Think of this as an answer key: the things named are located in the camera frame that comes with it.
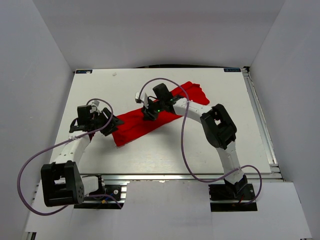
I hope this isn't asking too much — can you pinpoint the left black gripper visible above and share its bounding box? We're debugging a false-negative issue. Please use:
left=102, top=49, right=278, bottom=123
left=90, top=107, right=125, bottom=137

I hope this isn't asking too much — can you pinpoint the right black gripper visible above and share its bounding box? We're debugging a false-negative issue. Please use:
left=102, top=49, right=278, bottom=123
left=141, top=98, right=164, bottom=122

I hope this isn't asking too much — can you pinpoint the red t-shirt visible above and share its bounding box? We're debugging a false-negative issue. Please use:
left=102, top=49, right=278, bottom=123
left=112, top=81, right=210, bottom=147

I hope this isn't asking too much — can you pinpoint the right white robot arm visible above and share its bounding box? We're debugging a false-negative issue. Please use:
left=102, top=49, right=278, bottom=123
left=135, top=83, right=248, bottom=200

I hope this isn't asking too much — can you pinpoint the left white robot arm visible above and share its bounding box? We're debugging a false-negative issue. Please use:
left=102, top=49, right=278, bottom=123
left=40, top=103, right=124, bottom=207

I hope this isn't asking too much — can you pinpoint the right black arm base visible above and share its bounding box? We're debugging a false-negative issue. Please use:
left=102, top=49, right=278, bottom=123
left=208, top=183, right=258, bottom=213

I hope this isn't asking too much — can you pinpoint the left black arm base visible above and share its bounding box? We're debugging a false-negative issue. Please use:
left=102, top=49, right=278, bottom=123
left=73, top=180, right=129, bottom=210

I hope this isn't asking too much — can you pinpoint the right blue corner label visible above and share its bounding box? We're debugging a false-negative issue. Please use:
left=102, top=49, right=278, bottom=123
left=223, top=67, right=242, bottom=73

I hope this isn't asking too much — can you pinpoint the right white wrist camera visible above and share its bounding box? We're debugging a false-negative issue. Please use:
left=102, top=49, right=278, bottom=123
left=135, top=92, right=149, bottom=109

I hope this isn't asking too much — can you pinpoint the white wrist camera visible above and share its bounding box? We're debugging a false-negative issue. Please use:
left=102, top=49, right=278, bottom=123
left=135, top=92, right=149, bottom=109
left=90, top=100, right=101, bottom=114

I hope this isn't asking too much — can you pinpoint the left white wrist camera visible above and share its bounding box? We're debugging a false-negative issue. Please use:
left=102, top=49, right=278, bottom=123
left=90, top=100, right=101, bottom=114

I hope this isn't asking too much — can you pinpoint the aluminium front rail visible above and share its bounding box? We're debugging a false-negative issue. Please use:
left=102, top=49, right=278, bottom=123
left=79, top=173, right=283, bottom=182

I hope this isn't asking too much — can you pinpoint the aluminium rail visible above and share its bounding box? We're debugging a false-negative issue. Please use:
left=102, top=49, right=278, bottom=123
left=79, top=173, right=283, bottom=182
left=241, top=67, right=283, bottom=179

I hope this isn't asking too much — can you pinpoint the aluminium right side rail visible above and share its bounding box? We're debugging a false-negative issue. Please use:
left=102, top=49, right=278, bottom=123
left=241, top=67, right=283, bottom=179

